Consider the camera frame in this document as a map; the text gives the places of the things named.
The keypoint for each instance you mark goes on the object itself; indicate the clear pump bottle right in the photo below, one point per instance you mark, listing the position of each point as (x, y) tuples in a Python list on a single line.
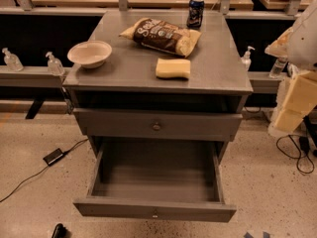
[(246, 58)]

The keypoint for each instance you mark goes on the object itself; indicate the open grey lower drawer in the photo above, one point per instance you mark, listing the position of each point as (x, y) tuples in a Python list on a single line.
[(156, 179)]

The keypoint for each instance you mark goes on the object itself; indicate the yellow sponge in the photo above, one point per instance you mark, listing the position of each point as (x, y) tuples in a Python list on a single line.
[(172, 68)]

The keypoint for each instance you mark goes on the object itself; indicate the closed grey upper drawer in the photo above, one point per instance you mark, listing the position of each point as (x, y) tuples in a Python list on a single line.
[(158, 125)]

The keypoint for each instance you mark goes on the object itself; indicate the black power adapter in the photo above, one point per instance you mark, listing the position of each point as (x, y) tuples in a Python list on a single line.
[(53, 157)]

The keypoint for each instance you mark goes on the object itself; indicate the clear pump bottle far left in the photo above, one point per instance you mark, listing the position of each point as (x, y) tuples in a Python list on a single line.
[(12, 60)]

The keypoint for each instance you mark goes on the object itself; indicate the clear pump bottle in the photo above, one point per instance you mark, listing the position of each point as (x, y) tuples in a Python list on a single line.
[(12, 60), (246, 58), (54, 65)]

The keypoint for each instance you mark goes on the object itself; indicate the black object at floor bottom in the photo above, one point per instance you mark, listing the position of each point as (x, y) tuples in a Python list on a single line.
[(59, 231)]

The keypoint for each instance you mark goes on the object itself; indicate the clear water bottle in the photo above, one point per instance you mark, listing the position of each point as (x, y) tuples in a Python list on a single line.
[(278, 67)]

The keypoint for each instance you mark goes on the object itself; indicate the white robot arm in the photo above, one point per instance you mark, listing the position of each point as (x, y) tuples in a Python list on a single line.
[(297, 97)]

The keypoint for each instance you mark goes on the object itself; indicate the brown chip bag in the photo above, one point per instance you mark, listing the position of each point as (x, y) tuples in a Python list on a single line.
[(163, 36)]

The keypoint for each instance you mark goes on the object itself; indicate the white bowl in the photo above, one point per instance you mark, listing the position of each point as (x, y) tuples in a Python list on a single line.
[(90, 54)]

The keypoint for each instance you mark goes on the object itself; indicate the blue soda can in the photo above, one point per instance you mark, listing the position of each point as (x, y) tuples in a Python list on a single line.
[(195, 13)]

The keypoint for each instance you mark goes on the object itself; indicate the grey wooden drawer cabinet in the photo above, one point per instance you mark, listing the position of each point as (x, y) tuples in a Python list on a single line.
[(218, 82)]

